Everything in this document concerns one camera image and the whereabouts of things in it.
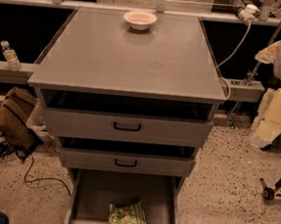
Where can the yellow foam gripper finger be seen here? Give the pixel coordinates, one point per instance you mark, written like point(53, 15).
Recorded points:
point(268, 54)
point(267, 125)

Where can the green jalapeno chip bag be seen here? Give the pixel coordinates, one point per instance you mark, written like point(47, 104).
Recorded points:
point(130, 214)

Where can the grey drawer cabinet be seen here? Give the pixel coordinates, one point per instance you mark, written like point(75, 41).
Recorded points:
point(98, 53)

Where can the bottom grey drawer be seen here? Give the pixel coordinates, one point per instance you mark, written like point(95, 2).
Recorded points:
point(95, 191)

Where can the grey drawer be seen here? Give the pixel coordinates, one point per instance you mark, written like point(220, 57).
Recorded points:
point(80, 115)
point(152, 159)
point(95, 191)

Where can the middle grey drawer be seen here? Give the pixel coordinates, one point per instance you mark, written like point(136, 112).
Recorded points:
point(152, 159)

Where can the top grey drawer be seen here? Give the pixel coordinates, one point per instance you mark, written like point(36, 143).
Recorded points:
point(80, 115)

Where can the metal pole with clamp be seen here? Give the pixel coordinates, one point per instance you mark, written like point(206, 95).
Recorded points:
point(265, 13)

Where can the white power adapter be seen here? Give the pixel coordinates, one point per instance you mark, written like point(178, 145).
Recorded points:
point(245, 13)

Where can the black wheeled stand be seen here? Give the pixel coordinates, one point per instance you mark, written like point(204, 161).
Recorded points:
point(268, 193)

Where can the white bowl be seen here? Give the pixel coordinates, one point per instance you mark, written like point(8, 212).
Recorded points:
point(139, 20)

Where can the clear plastic water bottle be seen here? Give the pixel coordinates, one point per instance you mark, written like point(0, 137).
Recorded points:
point(10, 56)

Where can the brown backpack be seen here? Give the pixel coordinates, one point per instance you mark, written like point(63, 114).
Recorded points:
point(15, 111)

